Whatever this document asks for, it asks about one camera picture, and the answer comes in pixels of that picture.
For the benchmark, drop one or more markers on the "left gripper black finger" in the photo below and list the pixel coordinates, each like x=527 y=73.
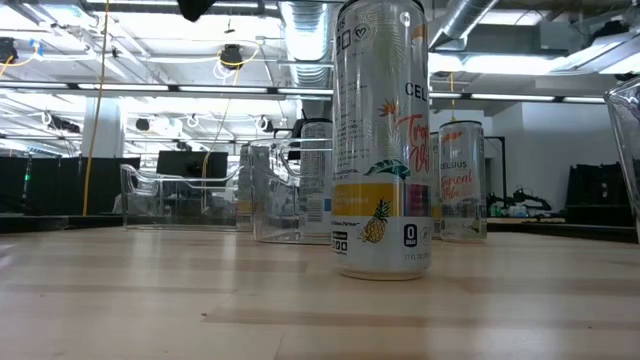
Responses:
x=196 y=9

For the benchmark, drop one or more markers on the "Celsius Arctic Vibe can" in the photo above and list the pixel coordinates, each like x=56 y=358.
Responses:
x=315 y=190

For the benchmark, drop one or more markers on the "long ceiling light strip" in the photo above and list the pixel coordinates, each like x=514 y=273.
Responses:
x=225 y=89

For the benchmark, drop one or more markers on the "white pillar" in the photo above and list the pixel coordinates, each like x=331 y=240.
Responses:
x=112 y=130

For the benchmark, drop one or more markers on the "black monitor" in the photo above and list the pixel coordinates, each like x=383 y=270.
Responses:
x=192 y=165

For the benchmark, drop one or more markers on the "clear plastic bin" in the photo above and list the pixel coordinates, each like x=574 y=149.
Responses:
x=627 y=150
x=135 y=172
x=270 y=220

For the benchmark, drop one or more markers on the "black partition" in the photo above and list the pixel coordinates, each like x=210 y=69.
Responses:
x=50 y=185

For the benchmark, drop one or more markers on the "black cabinet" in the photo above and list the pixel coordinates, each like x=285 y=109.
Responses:
x=595 y=190

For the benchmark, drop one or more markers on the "corrugated silver ventilation duct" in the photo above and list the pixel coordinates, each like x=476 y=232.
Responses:
x=306 y=45

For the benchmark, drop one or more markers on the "smooth silver ventilation duct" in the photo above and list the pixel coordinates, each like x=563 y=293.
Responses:
x=465 y=17

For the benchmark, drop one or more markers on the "black aluminium table frame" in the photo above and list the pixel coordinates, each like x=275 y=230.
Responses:
x=550 y=231

